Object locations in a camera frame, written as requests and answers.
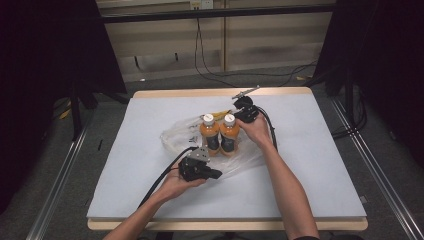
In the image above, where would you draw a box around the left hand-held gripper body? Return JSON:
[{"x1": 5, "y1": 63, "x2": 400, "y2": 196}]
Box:
[{"x1": 178, "y1": 146, "x2": 214, "y2": 183}]

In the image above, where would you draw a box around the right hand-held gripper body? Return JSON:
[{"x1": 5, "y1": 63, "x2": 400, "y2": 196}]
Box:
[{"x1": 232, "y1": 85, "x2": 261, "y2": 124}]

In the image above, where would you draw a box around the orange juice bottle white cap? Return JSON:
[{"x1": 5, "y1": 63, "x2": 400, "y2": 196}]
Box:
[
  {"x1": 199, "y1": 113, "x2": 221, "y2": 157},
  {"x1": 219, "y1": 113, "x2": 241, "y2": 158}
]

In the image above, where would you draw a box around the clear plastic bag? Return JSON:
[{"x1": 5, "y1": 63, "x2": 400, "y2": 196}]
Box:
[{"x1": 159, "y1": 111, "x2": 268, "y2": 178}]

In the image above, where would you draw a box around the person's right hand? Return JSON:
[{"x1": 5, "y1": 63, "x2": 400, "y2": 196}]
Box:
[{"x1": 237, "y1": 114, "x2": 274, "y2": 150}]

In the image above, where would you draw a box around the person's left hand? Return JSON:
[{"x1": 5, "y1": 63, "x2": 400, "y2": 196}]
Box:
[{"x1": 155, "y1": 163, "x2": 208, "y2": 203}]

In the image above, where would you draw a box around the yellow banana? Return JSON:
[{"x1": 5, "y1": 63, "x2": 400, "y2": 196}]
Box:
[{"x1": 213, "y1": 109, "x2": 234, "y2": 122}]

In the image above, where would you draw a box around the white work board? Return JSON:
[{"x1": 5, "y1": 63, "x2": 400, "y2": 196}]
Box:
[{"x1": 87, "y1": 87, "x2": 369, "y2": 232}]

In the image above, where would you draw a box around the white table mat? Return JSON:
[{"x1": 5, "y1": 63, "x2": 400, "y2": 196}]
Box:
[{"x1": 86, "y1": 93, "x2": 368, "y2": 220}]

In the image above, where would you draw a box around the black metal stand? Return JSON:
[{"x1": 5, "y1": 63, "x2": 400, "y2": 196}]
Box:
[
  {"x1": 68, "y1": 83, "x2": 85, "y2": 141},
  {"x1": 344, "y1": 68, "x2": 356, "y2": 129}
]

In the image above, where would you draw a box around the black horizontal bar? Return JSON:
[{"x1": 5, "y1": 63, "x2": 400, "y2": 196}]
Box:
[{"x1": 99, "y1": 3, "x2": 336, "y2": 24}]

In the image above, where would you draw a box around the dark curtain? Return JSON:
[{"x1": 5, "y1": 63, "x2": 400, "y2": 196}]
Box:
[
  {"x1": 0, "y1": 0, "x2": 128, "y2": 214},
  {"x1": 313, "y1": 0, "x2": 424, "y2": 168}
]

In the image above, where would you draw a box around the right hand-held gripper cable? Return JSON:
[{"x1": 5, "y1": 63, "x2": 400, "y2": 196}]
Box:
[{"x1": 256, "y1": 105, "x2": 279, "y2": 151}]

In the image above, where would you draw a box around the hand-held gripper cable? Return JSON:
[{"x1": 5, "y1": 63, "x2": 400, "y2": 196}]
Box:
[
  {"x1": 256, "y1": 105, "x2": 279, "y2": 151},
  {"x1": 138, "y1": 145, "x2": 200, "y2": 209}
]

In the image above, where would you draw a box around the left hand-held gripper cable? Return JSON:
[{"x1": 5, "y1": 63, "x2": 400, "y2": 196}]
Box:
[{"x1": 138, "y1": 145, "x2": 200, "y2": 209}]

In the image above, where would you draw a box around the black hanging cable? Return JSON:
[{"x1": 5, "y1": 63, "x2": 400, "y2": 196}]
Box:
[
  {"x1": 193, "y1": 17, "x2": 238, "y2": 89},
  {"x1": 198, "y1": 28, "x2": 319, "y2": 88}
]

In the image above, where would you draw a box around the black floor cables bundle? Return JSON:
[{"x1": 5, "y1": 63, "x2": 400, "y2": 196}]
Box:
[{"x1": 331, "y1": 86, "x2": 369, "y2": 140}]

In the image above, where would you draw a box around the wall power outlet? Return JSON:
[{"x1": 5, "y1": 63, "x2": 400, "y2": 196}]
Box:
[{"x1": 189, "y1": 0, "x2": 214, "y2": 10}]

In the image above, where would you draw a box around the metal floor rail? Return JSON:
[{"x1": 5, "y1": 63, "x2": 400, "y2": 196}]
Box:
[
  {"x1": 26, "y1": 113, "x2": 96, "y2": 240},
  {"x1": 329, "y1": 98, "x2": 424, "y2": 240}
]

